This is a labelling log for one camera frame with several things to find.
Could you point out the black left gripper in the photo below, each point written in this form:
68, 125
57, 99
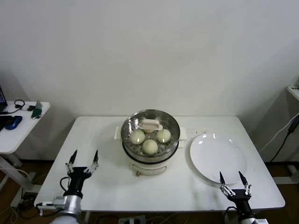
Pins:
77, 179

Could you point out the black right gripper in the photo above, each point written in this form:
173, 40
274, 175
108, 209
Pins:
241, 200

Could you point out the white steamed baozi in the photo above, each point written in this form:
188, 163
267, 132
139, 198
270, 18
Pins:
150, 147
137, 137
149, 131
163, 135

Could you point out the round glass pot lid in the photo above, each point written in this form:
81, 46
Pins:
150, 124

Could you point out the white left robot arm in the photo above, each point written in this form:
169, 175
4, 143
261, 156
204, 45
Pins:
72, 204

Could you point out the stainless steel steamer basket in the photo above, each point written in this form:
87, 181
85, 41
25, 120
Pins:
183, 133

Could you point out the white round plate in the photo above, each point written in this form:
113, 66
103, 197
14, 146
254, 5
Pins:
218, 158

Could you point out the white side table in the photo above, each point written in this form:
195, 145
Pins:
28, 130

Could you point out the white electric cooker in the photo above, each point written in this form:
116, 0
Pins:
149, 168

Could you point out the green circuit board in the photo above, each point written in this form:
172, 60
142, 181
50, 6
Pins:
37, 113

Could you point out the grey small upright panel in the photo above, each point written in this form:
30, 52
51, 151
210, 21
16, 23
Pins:
39, 105

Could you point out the white floor power strip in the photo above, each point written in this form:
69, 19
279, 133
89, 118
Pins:
132, 220

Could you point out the blue computer mouse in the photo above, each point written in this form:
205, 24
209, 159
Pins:
14, 122

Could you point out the black flat device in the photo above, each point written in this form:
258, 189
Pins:
3, 121

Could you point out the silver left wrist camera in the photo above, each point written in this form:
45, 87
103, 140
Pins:
59, 203

